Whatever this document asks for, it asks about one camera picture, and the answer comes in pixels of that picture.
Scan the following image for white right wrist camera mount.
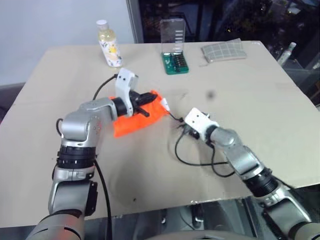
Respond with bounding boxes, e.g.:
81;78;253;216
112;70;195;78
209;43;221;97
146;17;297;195
184;107;220;141

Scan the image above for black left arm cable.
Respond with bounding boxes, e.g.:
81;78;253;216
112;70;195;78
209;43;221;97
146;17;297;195
56;73;120;240

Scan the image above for grey window frame post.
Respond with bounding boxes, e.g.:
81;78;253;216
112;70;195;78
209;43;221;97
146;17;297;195
125;0;145;45

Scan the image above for grey checked cloth pouch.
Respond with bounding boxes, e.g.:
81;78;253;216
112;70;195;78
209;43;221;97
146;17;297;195
200;38;249;64

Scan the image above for green bit box clear lid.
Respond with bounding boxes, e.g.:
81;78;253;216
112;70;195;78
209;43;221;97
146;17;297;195
159;18;190;75

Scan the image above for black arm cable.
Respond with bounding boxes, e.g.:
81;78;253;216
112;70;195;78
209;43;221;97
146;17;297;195
56;73;120;240
174;128;236;178

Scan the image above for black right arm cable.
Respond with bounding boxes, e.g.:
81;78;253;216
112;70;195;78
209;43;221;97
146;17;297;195
174;128;236;178

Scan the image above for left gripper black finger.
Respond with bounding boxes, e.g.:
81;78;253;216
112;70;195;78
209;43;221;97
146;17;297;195
139;91;158;103
136;105;151;118

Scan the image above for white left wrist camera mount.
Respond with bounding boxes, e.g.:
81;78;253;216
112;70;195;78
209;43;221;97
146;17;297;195
114;67;139;114

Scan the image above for orange fabric pouch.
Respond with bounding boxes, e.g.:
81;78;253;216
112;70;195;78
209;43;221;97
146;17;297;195
109;89;171;139

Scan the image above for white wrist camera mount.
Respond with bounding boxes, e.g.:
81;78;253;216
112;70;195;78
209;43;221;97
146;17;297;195
184;107;220;141
114;67;139;114

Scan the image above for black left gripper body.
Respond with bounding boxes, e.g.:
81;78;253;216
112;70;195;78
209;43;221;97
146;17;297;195
128;90;144;111

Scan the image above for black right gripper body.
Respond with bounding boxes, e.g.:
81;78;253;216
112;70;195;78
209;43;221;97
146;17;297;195
183;123;201;140

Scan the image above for clear bottle with white cap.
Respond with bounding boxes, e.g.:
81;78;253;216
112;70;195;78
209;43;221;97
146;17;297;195
276;41;297;67

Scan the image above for yellow drink bottle white cap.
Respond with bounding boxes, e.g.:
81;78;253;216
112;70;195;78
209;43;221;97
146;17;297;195
96;19;124;68

